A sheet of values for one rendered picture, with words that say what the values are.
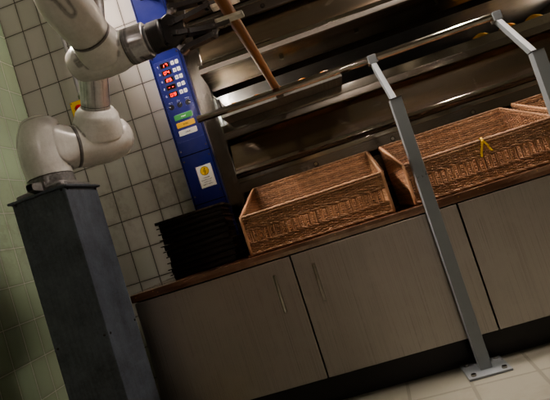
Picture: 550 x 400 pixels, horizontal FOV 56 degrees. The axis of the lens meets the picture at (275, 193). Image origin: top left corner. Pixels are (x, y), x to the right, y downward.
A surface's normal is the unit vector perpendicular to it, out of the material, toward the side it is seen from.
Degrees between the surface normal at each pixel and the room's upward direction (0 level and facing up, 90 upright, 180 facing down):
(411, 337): 90
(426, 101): 70
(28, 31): 90
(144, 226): 90
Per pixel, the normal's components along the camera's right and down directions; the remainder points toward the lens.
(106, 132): 0.62, 0.32
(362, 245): -0.12, -0.01
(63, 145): 0.60, -0.24
